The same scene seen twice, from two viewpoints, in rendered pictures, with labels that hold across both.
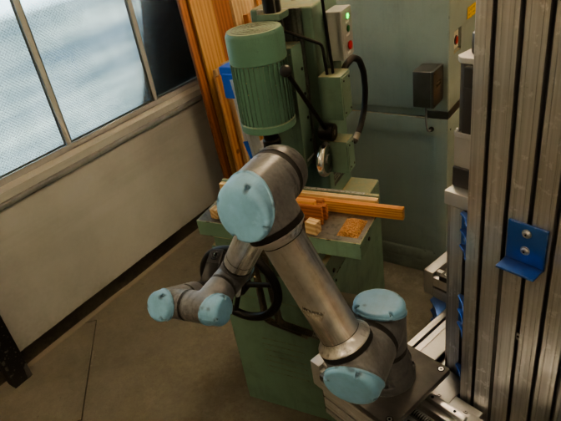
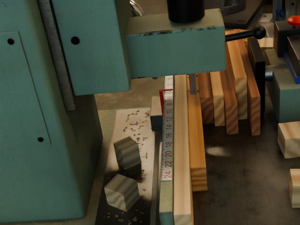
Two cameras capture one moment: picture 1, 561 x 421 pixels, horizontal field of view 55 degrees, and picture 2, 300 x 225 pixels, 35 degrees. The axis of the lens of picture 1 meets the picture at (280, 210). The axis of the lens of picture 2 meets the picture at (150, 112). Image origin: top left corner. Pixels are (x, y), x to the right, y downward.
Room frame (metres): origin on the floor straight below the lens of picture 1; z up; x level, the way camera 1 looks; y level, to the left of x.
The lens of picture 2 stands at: (1.95, 0.53, 1.32)
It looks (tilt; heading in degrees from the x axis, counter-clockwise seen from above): 32 degrees down; 247
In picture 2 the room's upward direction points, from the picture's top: 8 degrees counter-clockwise
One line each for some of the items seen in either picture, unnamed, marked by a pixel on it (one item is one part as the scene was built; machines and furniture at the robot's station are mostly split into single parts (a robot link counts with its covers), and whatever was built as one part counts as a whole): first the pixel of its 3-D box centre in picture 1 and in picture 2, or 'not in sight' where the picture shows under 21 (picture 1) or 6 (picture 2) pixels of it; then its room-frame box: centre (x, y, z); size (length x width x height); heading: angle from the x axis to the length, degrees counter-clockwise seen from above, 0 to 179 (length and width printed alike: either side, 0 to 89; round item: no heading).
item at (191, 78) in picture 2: not in sight; (192, 78); (1.64, -0.01, 0.97); 0.01 x 0.01 x 0.05; 59
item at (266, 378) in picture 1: (312, 300); not in sight; (1.74, -0.07, 0.36); 0.58 x 0.45 x 0.71; 149
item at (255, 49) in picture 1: (261, 79); not in sight; (1.64, -0.01, 1.35); 0.18 x 0.18 x 0.31
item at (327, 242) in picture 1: (280, 229); (260, 115); (1.52, 0.01, 0.87); 0.61 x 0.30 x 0.06; 59
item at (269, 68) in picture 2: not in sight; (275, 72); (1.50, 0.02, 0.95); 0.09 x 0.07 x 0.09; 59
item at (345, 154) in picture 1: (339, 153); not in sight; (1.72, -0.24, 1.02); 0.09 x 0.07 x 0.12; 59
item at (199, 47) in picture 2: not in sight; (175, 47); (1.65, -0.02, 1.03); 0.14 x 0.07 x 0.09; 149
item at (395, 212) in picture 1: (315, 203); (192, 70); (1.57, -0.12, 0.92); 0.60 x 0.02 x 0.04; 59
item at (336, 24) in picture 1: (339, 32); not in sight; (1.84, -0.29, 1.40); 0.10 x 0.06 x 0.16; 149
